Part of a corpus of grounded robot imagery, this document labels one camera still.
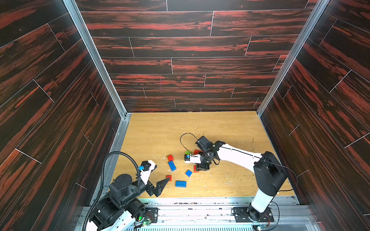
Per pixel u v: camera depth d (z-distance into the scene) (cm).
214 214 75
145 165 53
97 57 84
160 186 56
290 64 87
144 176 54
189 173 86
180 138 77
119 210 47
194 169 87
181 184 82
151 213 73
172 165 91
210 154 64
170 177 86
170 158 92
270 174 46
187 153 96
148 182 56
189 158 75
